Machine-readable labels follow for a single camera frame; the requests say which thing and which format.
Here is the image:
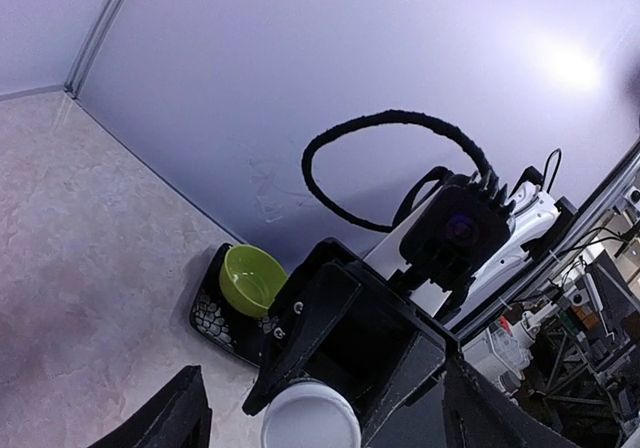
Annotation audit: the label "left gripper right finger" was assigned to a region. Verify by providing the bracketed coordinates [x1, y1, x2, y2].
[442, 356, 575, 448]

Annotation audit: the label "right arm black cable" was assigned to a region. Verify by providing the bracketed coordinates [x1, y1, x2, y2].
[301, 109, 501, 233]

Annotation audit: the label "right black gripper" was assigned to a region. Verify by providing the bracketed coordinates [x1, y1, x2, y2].
[242, 238, 459, 443]

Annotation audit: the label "black floral square plate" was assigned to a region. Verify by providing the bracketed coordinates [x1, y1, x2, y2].
[189, 243, 277, 367]

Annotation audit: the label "white bottle cap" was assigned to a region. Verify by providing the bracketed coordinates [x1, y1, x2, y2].
[260, 380, 362, 448]

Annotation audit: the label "lime green bowl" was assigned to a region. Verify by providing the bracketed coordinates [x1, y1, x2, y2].
[218, 244, 288, 319]

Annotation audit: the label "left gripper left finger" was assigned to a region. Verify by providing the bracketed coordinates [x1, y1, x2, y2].
[91, 365, 212, 448]

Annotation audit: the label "right aluminium frame post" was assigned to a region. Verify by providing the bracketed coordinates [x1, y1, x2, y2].
[64, 0, 125, 99]

